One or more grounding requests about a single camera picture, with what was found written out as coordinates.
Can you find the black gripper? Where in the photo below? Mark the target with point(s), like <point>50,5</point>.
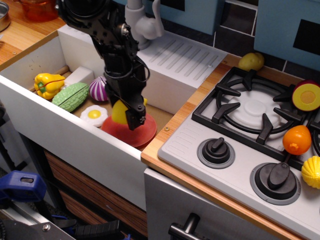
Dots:
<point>125,80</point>

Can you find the yellow toy lemon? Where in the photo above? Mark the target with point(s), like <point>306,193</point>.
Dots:
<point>118,114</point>

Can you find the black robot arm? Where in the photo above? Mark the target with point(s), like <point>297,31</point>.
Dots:
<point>103,21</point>

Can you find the red plastic plate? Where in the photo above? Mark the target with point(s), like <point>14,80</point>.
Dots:
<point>137,138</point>

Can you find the toy fried egg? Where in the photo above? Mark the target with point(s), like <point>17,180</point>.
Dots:
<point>94,115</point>

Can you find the purple striped toy onion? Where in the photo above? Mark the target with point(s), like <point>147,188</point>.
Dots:
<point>97,89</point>

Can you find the white sponge block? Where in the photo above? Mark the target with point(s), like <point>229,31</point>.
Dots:
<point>80,75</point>

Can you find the green toy bitter gourd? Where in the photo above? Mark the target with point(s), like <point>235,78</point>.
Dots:
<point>72,96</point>

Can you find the yellow toy bell pepper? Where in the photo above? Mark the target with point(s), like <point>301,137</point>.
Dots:
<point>48,85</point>

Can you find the grey toy faucet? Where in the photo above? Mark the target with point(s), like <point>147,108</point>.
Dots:
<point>143,28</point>

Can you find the left black stove knob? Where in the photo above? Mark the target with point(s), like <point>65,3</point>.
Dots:
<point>216,153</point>

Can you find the black stove knob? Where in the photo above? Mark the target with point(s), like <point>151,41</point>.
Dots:
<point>275,183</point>
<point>216,153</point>

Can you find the white burner cap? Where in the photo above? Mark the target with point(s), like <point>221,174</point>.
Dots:
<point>253,104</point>

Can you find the orange glass pot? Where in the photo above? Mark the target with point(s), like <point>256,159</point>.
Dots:
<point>39,10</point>

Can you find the blue plastic clamp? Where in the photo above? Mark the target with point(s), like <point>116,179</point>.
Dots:
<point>22,187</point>

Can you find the black stove grate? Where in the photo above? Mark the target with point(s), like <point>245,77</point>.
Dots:
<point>214,109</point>

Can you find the grey toy stove top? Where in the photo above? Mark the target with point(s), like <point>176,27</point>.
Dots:
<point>302,216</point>

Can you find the yellow toy potato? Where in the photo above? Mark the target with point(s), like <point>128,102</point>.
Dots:
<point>251,61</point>

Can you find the metal pot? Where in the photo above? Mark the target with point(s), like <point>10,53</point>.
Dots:
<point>5,19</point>

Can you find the right black stove knob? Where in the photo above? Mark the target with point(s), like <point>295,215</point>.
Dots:
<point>275,183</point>

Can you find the orange toy fruit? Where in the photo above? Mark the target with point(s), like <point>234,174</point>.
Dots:
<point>297,140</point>

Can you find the halved purple toy fruit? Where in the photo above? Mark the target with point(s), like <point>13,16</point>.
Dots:
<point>306,95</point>

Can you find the yellow toy corn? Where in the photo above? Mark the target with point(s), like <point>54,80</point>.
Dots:
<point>311,172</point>

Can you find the metal oven door handle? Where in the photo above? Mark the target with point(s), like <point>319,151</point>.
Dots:
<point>186,231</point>

